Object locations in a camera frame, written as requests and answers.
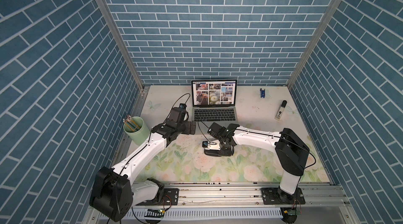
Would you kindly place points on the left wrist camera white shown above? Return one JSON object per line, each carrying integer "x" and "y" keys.
{"x": 183, "y": 106}

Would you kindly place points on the aluminium rail frame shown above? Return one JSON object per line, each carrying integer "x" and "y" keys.
{"x": 324, "y": 203}

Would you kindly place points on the black wireless mouse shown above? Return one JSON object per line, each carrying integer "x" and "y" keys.
{"x": 212, "y": 152}

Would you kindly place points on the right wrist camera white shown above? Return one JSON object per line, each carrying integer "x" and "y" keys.
{"x": 211, "y": 145}

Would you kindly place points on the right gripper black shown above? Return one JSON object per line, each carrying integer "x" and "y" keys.
{"x": 224, "y": 153}

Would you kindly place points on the green circuit board right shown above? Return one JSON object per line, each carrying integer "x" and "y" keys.
{"x": 291, "y": 212}

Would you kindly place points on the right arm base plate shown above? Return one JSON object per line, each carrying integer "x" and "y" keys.
{"x": 275, "y": 196}

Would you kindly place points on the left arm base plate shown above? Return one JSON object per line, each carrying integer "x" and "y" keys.
{"x": 166, "y": 197}

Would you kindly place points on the floral table mat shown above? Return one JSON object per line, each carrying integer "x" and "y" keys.
{"x": 184, "y": 160}

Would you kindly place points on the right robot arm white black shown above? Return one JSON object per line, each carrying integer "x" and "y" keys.
{"x": 291, "y": 151}

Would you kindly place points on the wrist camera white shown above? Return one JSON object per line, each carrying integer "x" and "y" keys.
{"x": 183, "y": 106}
{"x": 211, "y": 145}

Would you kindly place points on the silver laptop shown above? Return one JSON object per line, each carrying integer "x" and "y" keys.
{"x": 214, "y": 101}

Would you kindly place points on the green circuit board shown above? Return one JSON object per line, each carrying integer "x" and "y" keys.
{"x": 154, "y": 213}
{"x": 291, "y": 212}

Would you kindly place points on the green pencil cup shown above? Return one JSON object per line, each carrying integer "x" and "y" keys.
{"x": 141, "y": 135}

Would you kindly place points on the green circuit board left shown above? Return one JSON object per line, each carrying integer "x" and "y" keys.
{"x": 154, "y": 213}

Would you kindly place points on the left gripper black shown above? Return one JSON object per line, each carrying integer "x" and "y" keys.
{"x": 188, "y": 130}

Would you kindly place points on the blue binder clip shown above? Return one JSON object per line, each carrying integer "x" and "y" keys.
{"x": 262, "y": 93}

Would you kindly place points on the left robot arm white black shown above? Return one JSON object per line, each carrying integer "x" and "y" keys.
{"x": 114, "y": 191}

